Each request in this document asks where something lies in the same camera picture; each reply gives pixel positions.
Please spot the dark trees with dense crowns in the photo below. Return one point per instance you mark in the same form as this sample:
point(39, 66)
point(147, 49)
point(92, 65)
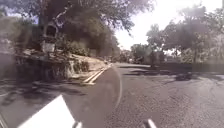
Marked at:
point(83, 23)

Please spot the grey asphalt road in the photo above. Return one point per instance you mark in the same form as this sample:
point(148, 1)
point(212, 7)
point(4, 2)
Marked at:
point(160, 100)

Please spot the rough stone wall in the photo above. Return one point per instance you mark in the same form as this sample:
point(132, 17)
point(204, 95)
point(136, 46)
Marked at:
point(40, 70)

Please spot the dry earth slope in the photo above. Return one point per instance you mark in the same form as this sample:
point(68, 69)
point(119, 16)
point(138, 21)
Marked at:
point(94, 63)

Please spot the robot's own part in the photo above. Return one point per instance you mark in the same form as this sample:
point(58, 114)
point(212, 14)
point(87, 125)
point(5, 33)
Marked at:
point(150, 124)
point(77, 125)

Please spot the row of trees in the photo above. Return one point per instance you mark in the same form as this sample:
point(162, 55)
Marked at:
point(186, 36)

